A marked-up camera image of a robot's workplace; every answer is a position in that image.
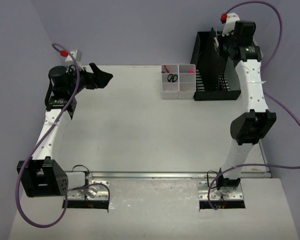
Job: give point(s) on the blue clipboard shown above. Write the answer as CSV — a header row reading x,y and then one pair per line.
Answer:
x,y
215,40

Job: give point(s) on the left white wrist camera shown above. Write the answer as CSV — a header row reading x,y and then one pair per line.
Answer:
x,y
77,55

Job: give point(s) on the black clipboard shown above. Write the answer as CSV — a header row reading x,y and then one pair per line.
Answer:
x,y
217,63

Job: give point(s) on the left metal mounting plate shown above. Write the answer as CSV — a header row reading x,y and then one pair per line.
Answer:
x,y
89,190

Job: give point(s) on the right white divided organizer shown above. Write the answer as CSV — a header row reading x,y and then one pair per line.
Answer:
x,y
186,81

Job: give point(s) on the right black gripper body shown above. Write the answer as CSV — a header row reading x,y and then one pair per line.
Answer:
x,y
227,43

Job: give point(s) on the white divided organizer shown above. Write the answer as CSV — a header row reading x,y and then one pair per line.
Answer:
x,y
169,91
186,81

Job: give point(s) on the black handled scissors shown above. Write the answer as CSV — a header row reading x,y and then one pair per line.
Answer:
x,y
172,78

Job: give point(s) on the aluminium rail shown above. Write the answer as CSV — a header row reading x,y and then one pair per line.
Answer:
x,y
168,175

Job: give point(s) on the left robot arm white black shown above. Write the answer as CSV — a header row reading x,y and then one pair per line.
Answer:
x,y
42,176

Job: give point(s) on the left white divided organizer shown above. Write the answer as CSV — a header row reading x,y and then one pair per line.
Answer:
x,y
169,91

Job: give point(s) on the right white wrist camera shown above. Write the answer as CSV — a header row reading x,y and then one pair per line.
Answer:
x,y
229,20

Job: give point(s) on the white clear clipboard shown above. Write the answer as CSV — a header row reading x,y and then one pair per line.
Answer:
x,y
231,76

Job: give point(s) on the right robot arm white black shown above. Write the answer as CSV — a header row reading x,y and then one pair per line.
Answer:
x,y
237,44

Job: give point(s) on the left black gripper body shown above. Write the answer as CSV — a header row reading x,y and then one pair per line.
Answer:
x,y
92,78

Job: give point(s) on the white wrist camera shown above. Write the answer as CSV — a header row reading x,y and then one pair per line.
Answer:
x,y
229,20
77,55

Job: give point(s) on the black mesh file rack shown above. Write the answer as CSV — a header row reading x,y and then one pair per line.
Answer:
x,y
205,90

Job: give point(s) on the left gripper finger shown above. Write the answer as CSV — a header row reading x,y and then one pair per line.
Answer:
x,y
103,79
95,69

